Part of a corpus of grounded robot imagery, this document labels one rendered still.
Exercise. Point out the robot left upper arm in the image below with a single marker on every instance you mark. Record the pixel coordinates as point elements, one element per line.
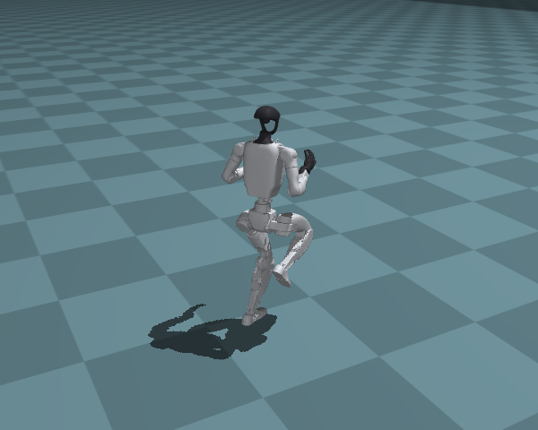
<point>233,163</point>

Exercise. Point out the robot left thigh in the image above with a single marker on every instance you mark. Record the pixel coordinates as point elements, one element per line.
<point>259,240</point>

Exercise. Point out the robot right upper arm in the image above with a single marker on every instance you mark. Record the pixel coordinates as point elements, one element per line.
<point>289,156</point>

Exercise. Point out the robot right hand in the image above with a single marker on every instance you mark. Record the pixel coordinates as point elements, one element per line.
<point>309,163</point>

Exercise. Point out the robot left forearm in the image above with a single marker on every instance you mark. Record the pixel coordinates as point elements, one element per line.
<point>239,173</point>

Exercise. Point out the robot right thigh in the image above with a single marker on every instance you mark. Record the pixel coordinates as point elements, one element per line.
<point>289,222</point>

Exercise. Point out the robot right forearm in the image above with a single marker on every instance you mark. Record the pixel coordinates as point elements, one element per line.
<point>303,180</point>

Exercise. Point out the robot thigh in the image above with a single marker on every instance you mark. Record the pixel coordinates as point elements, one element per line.
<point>259,240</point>
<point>289,222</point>

